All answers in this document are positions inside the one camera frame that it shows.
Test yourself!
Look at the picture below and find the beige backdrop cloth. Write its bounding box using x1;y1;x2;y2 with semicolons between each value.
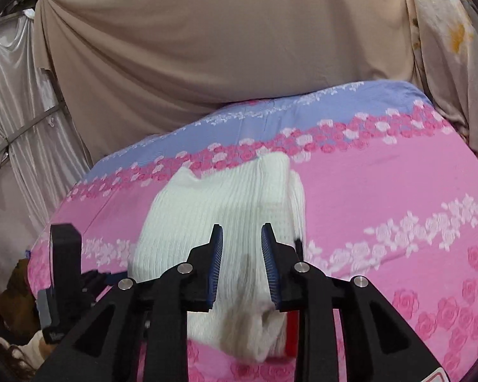
33;0;420;160

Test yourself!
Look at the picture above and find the white cloth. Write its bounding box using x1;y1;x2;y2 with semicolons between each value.
0;332;56;371

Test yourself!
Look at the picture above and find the grey strap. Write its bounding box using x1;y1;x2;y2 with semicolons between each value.
5;101;69;145

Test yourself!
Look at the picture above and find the white satin curtain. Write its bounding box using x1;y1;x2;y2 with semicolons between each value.
0;13;93;253

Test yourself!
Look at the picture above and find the white knit sweater red trim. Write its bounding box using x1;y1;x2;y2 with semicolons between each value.
129;152;307;364

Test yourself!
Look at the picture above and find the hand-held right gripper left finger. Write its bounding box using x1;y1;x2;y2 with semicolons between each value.
32;224;224;382

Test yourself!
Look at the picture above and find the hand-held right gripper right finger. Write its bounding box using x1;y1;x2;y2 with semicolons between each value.
261;223;444;382

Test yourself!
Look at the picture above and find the brown cloth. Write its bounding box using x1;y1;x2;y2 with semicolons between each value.
0;258;40;341

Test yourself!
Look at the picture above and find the pale floral curtain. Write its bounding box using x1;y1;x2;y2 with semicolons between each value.
398;0;478;170

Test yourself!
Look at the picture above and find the pink and blue floral blanket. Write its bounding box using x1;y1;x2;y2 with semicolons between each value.
26;80;478;382

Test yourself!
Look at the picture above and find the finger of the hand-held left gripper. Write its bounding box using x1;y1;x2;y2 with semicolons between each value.
82;270;129;301

